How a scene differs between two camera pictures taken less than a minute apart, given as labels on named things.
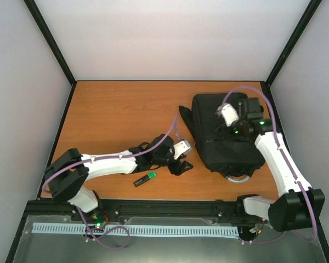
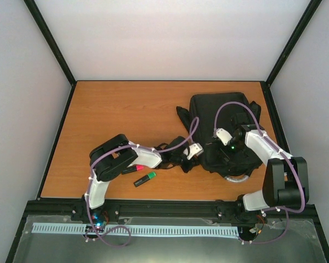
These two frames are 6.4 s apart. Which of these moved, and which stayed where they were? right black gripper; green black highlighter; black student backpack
Moved: right black gripper
Stayed: green black highlighter; black student backpack
